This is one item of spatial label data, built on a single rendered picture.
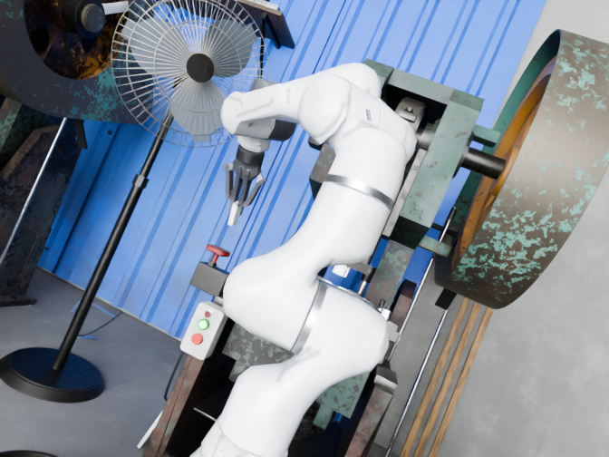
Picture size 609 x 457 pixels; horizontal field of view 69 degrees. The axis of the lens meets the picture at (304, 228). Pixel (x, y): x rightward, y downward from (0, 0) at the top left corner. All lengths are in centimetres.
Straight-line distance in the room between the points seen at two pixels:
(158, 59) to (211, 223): 128
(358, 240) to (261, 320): 17
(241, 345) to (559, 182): 89
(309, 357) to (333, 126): 34
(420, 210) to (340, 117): 71
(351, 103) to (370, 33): 225
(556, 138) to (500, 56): 181
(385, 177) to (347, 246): 11
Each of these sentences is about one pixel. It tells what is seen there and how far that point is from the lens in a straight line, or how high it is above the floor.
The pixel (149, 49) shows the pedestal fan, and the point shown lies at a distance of 177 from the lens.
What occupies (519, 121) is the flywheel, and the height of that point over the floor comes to 157.
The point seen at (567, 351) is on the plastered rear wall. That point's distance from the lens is 281.
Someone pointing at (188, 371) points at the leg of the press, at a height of 43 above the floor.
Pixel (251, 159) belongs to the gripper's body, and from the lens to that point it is 120.
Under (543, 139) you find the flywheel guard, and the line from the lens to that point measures 114.
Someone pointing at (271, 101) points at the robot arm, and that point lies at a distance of 93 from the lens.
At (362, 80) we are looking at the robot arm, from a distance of 81.
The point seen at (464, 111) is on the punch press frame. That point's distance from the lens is 142.
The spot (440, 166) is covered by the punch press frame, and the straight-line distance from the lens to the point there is 137.
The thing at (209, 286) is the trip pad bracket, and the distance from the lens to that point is 128.
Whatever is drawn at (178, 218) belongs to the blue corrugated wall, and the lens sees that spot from 287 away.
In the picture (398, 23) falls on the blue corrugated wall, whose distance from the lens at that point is 296.
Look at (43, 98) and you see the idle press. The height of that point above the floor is 97.
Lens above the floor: 89
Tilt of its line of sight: 1 degrees up
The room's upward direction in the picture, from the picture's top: 24 degrees clockwise
